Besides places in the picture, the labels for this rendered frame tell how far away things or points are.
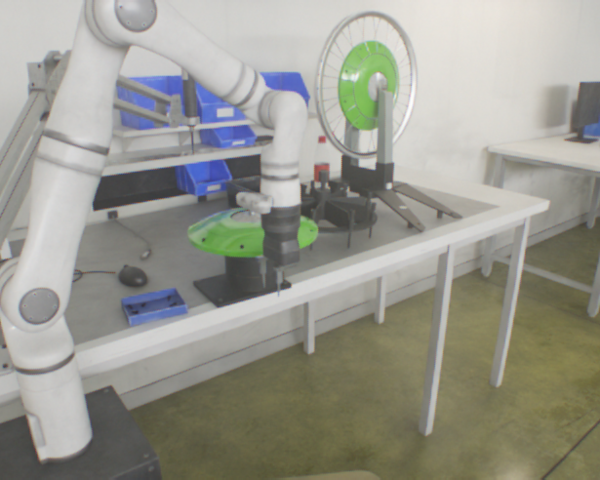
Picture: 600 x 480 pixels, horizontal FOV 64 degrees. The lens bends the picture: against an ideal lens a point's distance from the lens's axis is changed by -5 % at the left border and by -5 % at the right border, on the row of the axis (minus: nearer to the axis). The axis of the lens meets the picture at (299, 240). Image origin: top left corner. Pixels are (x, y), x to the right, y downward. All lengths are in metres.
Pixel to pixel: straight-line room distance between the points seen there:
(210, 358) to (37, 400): 1.68
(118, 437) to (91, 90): 0.57
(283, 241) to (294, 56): 1.50
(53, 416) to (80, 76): 0.51
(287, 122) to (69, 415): 0.59
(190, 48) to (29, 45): 1.18
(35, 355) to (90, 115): 0.36
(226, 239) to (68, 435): 0.50
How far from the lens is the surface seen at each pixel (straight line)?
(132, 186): 2.03
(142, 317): 1.13
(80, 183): 0.73
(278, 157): 0.89
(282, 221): 0.92
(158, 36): 0.75
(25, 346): 0.84
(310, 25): 2.40
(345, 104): 1.76
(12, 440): 1.01
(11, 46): 1.89
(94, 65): 0.78
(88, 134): 0.73
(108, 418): 0.99
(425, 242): 1.59
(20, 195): 1.06
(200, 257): 1.45
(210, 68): 0.79
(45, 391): 0.85
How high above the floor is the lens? 1.45
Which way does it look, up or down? 20 degrees down
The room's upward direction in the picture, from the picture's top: straight up
